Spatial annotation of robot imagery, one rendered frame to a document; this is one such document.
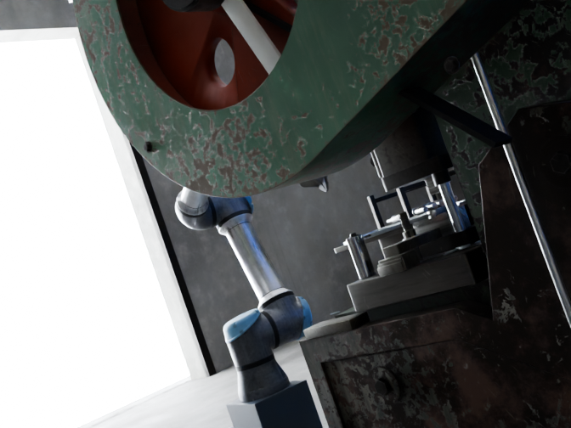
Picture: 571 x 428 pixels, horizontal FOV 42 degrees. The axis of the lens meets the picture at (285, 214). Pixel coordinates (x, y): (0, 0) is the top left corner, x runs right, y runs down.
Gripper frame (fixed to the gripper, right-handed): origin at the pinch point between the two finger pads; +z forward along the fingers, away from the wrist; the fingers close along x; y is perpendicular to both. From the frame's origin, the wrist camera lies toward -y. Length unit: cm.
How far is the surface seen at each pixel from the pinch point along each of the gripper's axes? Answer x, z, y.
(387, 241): 10.5, 23.7, 2.1
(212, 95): 35, -7, 35
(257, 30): 57, -1, 34
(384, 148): 27.8, 10.4, 1.8
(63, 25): -331, -410, -90
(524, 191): 60, 44, 12
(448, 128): 51, 24, 7
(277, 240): -467, -210, -239
